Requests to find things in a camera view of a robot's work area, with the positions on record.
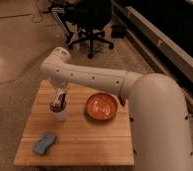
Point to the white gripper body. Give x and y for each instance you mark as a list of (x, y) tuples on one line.
[(59, 92)]

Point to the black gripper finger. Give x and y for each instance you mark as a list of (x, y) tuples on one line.
[(54, 105), (62, 101)]

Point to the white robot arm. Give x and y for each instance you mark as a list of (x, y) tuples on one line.
[(161, 129)]

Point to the translucent plastic cup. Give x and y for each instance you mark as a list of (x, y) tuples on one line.
[(59, 112)]

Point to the orange ceramic bowl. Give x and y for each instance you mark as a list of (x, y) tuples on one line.
[(101, 106)]

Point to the blue sponge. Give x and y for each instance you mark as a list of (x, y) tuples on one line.
[(44, 143)]

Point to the wooden table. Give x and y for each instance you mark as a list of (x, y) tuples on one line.
[(80, 140)]

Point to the dark red oblong object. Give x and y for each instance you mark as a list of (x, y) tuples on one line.
[(122, 101)]

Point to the black office chair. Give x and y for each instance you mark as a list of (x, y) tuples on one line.
[(83, 20)]

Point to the black box on floor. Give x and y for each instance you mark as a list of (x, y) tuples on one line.
[(118, 31)]

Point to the long metal wall rail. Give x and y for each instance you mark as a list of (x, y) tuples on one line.
[(168, 26)]

